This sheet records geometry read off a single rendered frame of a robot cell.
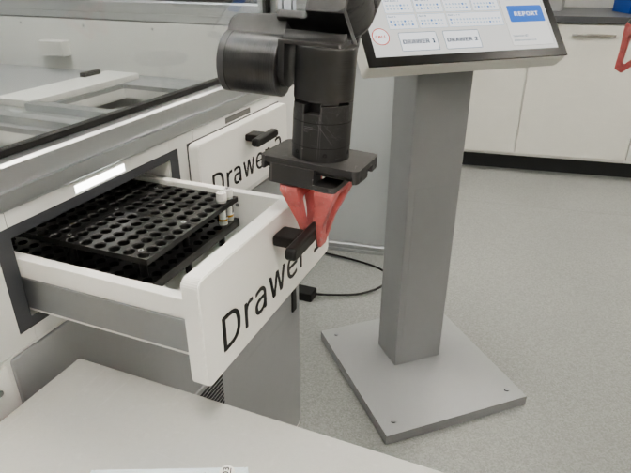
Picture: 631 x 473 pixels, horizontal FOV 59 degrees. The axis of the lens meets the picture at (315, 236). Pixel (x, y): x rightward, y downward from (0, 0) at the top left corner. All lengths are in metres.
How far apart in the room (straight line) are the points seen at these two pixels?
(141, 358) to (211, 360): 0.32
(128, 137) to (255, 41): 0.25
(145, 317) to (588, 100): 3.25
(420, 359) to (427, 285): 0.27
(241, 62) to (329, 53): 0.08
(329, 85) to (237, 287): 0.20
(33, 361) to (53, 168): 0.21
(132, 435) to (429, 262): 1.18
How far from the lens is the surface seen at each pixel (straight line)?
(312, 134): 0.52
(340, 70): 0.51
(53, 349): 0.69
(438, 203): 1.55
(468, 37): 1.38
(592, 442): 1.76
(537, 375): 1.92
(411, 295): 1.65
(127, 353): 0.79
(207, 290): 0.47
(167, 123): 0.78
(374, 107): 2.26
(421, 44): 1.30
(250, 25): 0.56
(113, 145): 0.70
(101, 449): 0.58
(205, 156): 0.82
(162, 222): 0.64
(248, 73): 0.54
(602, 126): 3.64
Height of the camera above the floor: 1.16
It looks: 26 degrees down
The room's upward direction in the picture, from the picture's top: straight up
